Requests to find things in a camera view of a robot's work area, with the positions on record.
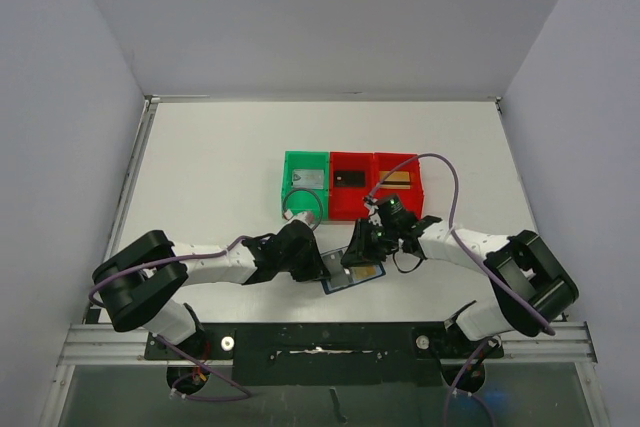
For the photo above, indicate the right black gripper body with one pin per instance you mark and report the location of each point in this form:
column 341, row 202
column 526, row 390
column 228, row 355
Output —
column 364, row 243

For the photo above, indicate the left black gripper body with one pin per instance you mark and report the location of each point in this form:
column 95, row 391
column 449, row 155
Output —
column 296, row 264

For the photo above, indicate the blue leather card holder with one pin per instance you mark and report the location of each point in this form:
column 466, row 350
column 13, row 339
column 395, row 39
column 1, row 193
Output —
column 343, row 278

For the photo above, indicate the white magnetic stripe card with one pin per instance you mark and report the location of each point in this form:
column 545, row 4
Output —
column 313, row 179

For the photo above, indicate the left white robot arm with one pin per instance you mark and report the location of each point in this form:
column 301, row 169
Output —
column 137, row 285

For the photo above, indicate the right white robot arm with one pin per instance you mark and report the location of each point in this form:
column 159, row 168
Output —
column 531, row 287

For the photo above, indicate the gold card in holder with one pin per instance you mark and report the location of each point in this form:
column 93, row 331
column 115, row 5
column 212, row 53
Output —
column 363, row 273

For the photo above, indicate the gold card in bin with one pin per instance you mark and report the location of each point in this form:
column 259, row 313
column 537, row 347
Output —
column 398, row 180

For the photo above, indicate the black card in bin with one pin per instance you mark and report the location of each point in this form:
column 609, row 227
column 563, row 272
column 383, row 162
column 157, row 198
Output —
column 350, row 179

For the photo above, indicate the right red plastic bin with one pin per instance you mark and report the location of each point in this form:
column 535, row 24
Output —
column 412, row 199

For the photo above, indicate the red plastic bin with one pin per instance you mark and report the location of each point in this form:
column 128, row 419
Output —
column 347, row 204
column 412, row 199

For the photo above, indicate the green plastic bin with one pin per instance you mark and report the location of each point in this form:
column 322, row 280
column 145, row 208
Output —
column 298, row 200

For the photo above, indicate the middle red plastic bin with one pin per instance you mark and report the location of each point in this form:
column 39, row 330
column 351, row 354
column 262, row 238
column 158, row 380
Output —
column 347, row 204

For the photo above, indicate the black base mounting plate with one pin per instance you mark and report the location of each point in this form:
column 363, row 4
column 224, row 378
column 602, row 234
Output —
column 340, row 354

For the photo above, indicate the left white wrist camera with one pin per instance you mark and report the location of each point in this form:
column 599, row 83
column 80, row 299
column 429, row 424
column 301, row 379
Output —
column 307, row 217

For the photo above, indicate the aluminium front rail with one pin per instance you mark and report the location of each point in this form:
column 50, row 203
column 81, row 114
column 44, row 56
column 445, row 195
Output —
column 100, row 345

